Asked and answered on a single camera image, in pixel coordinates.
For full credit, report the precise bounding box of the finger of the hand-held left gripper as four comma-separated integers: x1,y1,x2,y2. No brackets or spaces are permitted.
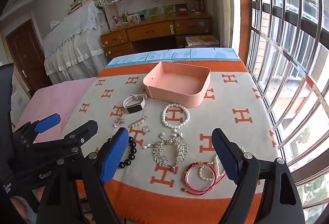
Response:
32,120,98,160
24,114,61,141

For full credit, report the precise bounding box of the white smartwatch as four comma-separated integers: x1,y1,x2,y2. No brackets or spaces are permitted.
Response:
123,94,148,114

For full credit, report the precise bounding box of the long small-pearl strand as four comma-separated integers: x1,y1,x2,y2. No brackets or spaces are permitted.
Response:
212,145,246,178

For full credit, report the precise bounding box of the red string bracelet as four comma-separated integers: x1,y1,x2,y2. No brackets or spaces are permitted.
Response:
182,161,227,196

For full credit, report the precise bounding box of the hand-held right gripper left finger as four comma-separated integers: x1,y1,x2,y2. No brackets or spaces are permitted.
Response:
36,127,129,224

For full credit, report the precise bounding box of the stack of magazines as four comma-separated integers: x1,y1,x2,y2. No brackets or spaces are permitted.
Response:
185,35,219,47

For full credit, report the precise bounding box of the pile of papers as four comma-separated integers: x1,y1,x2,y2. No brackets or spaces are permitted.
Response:
68,0,99,15

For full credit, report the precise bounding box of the pink plastic tray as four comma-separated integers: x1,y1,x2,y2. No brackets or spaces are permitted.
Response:
143,61,211,108

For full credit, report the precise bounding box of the large pearl bracelet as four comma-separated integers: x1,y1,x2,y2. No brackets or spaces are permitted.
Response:
161,103,191,129

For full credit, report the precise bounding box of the brown wooden door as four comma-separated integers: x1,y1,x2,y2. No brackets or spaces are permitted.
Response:
5,19,53,99

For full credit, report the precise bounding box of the black bead bracelet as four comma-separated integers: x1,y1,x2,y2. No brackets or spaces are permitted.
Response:
108,136,137,169

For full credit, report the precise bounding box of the small pearl bracelet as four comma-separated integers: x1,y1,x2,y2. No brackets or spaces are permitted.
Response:
198,165,214,181

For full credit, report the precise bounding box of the window with metal bars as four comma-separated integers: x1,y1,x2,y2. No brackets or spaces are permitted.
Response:
235,0,329,224

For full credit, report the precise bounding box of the pink sheet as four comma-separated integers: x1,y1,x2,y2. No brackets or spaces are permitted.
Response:
14,77,99,143

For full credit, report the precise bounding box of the white lace cloth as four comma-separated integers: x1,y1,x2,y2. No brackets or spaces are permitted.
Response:
42,0,110,84

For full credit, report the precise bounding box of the orange and grey blanket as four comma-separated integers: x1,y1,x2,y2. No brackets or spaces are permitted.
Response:
60,61,280,224

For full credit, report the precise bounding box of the rhinestone bar pin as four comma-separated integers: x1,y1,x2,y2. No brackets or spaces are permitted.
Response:
129,116,148,128

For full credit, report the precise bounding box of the row of picture cards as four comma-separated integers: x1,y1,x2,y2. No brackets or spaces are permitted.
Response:
139,5,176,16

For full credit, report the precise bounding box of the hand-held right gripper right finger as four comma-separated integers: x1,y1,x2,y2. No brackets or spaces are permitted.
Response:
211,128,306,224

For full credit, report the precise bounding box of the wooden desk with drawers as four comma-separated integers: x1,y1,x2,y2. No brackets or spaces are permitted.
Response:
100,12,219,60

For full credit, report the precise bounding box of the rhinestone leaf hair comb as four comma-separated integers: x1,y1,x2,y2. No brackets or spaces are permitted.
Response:
152,134,189,172

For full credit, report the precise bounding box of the blue tree-print sheet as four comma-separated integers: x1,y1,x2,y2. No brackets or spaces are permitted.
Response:
107,48,241,69

